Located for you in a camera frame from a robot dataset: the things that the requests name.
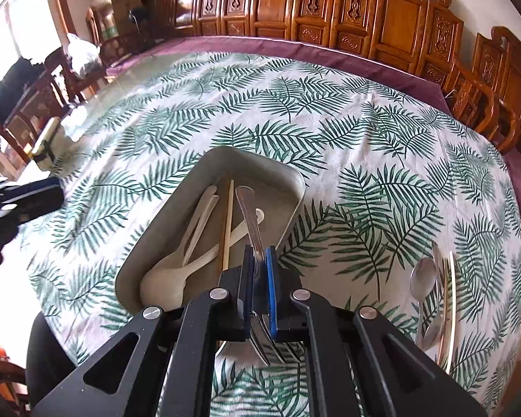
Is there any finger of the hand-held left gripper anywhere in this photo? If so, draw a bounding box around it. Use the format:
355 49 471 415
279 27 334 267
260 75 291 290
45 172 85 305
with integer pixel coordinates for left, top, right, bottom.
0 189 64 227
0 177 60 203

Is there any large white spoon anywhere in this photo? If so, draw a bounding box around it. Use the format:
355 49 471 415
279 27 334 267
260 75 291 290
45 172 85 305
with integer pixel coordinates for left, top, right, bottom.
139 185 220 309

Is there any dark wooden chair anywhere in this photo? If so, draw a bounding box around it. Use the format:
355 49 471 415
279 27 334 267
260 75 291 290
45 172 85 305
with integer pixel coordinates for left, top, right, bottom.
0 48 88 166

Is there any white box with black strap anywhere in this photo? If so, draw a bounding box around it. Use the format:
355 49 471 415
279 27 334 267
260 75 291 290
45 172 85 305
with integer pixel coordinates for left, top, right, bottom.
30 117 64 170

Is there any black clothing pile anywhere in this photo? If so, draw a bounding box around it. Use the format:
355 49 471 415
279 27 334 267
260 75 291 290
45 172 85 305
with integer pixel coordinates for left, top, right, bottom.
0 56 48 161

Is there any wood framed window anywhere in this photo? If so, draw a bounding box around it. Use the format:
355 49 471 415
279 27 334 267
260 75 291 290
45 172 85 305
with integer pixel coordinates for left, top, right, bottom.
0 0 66 66

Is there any metal fork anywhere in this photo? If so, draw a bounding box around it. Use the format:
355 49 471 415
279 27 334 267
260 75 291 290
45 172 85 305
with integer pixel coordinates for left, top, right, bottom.
235 186 305 366

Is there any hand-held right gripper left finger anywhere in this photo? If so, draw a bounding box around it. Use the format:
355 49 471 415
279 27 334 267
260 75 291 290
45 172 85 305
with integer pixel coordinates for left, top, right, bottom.
32 245 255 417

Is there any carved wooden sofa bench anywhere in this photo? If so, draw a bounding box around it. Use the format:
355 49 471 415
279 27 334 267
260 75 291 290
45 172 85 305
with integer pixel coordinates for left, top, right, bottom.
156 0 465 83

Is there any grey rectangular container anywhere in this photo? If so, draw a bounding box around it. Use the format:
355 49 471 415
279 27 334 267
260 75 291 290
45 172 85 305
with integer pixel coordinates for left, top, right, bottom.
114 145 307 318

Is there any leaf print tablecloth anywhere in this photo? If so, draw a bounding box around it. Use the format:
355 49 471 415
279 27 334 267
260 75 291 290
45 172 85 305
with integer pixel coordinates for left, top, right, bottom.
22 50 521 417

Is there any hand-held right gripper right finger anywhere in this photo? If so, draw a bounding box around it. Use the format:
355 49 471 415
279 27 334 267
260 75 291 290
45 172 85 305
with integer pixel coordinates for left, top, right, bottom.
265 245 489 417

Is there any green print cardboard box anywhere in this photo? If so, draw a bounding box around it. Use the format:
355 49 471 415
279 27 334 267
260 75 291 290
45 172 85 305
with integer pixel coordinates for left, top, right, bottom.
108 0 146 38

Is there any tan wooden chopstick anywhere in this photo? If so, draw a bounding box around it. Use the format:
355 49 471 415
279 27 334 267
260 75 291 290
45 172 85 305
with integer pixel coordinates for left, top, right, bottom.
221 179 236 272

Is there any light wooden chair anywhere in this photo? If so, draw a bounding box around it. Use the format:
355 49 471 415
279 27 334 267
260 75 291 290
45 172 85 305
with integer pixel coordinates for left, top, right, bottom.
85 6 114 53

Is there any clear plastic bag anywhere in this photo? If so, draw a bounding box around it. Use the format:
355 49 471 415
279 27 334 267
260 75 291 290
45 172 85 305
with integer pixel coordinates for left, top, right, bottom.
67 32 102 79

